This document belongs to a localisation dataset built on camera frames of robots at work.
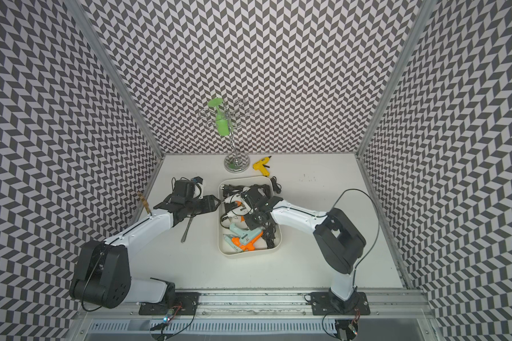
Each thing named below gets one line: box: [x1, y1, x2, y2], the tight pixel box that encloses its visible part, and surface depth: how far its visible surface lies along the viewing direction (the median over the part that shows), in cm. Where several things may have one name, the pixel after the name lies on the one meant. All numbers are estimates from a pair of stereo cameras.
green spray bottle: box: [207, 97, 230, 137], surface depth 101 cm
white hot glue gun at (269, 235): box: [260, 228, 277, 250], surface depth 86 cm
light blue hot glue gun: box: [223, 233, 244, 253], surface depth 87 cm
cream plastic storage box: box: [217, 176, 282, 256], surface depth 88 cm
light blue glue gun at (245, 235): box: [228, 223, 264, 244], surface depth 84 cm
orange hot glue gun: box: [231, 230, 264, 251], surface depth 83 cm
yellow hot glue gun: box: [252, 155, 272, 177], surface depth 114 cm
